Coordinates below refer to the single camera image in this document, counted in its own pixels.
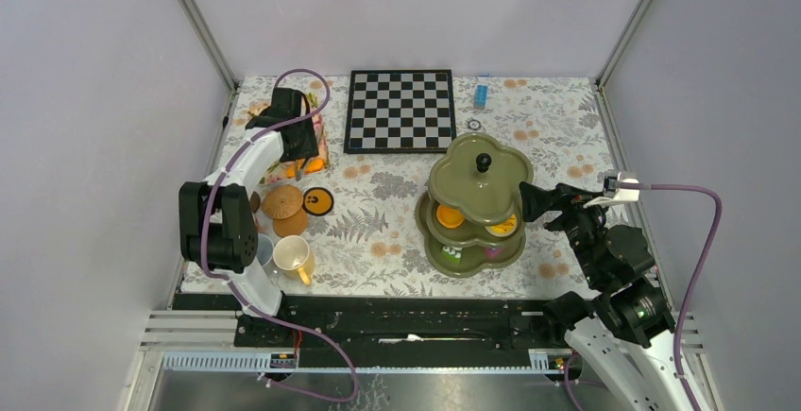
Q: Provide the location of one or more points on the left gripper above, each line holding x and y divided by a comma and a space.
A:
309, 148

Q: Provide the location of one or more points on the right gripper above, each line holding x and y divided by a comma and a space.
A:
570, 199

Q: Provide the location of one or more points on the metal serving tongs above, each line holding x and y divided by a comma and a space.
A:
300, 168

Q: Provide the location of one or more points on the yellow fruit tart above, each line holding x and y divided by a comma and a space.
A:
504, 229

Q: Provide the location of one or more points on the green three-tier serving stand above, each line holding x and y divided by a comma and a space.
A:
480, 177

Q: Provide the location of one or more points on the kiwi purple cake slice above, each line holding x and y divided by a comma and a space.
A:
492, 253

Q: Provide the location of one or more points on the orange round bun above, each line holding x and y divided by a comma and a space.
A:
449, 217

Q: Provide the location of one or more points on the green kiwi cake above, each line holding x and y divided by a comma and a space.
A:
452, 254

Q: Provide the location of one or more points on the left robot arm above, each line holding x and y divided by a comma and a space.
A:
217, 228

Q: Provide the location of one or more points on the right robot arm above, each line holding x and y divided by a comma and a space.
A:
627, 333

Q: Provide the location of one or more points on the orange pastry pieces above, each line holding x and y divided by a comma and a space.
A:
314, 165

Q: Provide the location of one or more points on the floral pastry tray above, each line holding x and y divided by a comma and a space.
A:
276, 172

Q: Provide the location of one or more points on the woven rattan coaster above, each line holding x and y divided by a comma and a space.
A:
282, 202

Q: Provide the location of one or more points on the black yellow smiley coaster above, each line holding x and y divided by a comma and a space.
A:
317, 201

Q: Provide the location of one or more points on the dark brown coaster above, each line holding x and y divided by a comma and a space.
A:
255, 201

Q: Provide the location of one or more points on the orange round coaster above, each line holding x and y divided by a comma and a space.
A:
294, 224

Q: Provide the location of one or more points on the grey blue cup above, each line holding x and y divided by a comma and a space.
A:
264, 253

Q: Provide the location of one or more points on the black white chessboard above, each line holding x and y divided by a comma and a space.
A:
400, 111

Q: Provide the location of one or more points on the blue rectangular block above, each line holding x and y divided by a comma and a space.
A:
480, 97

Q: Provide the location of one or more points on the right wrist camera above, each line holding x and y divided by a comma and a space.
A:
619, 188

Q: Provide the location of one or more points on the yellow handled mug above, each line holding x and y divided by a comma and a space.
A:
293, 255

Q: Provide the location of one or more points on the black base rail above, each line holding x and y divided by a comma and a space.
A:
383, 332

